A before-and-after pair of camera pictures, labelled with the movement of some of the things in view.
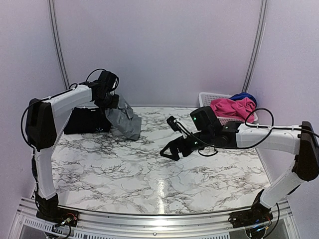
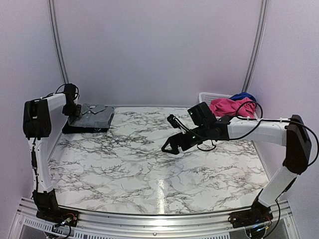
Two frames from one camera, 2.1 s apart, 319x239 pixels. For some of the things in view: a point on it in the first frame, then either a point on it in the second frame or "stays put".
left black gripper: [113, 104] to [76, 113]
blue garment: [241, 95] stays put
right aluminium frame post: [256, 52] stays put
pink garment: [240, 108] stays put
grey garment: [122, 121] to [92, 115]
